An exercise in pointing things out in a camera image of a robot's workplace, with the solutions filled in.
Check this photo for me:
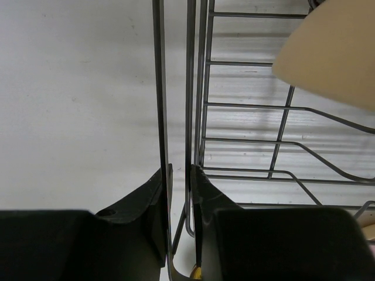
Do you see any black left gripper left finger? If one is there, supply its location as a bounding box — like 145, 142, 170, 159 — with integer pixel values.
1, 166, 173, 280

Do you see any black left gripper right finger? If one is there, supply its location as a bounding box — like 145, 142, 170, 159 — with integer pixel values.
190, 165, 374, 280

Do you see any brown yellow patterned plate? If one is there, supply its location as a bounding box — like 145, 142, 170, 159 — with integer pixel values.
189, 265, 202, 280

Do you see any black wire dish rack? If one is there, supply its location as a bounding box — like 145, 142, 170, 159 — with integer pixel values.
165, 1, 374, 277

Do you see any yellow plate front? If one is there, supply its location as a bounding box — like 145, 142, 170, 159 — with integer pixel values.
359, 216, 375, 241

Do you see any pink plate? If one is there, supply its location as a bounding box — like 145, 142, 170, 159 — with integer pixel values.
369, 245, 375, 256

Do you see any cream plate rear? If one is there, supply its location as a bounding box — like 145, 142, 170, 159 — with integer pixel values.
272, 0, 374, 111

